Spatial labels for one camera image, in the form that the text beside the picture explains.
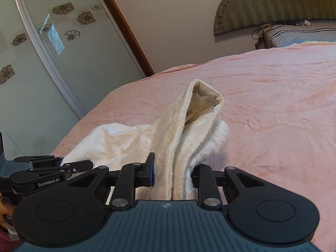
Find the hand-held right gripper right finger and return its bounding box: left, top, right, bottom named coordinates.
left=190, top=164, right=273, bottom=212

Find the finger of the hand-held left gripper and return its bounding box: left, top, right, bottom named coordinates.
left=13, top=156, right=63, bottom=169
left=10, top=160, right=94, bottom=194

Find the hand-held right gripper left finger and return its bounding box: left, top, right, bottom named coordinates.
left=62, top=152, right=156, bottom=211

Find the cream white towel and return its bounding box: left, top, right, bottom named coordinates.
left=62, top=79, right=230, bottom=201

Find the person's left hand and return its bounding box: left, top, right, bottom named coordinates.
left=0, top=196, right=16, bottom=225

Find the person's red clothing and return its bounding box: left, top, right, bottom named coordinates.
left=0, top=228, right=20, bottom=252

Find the pink blanket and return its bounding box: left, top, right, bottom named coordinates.
left=50, top=42, right=336, bottom=252

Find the floral glass wardrobe door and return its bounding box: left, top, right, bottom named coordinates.
left=0, top=0, right=146, bottom=163

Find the grey striped pillow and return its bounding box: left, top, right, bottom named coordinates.
left=270, top=22, right=336, bottom=48

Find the olive padded headboard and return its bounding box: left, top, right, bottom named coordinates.
left=213, top=0, right=336, bottom=37

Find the black cable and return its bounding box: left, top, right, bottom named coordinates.
left=251, top=20, right=302, bottom=50

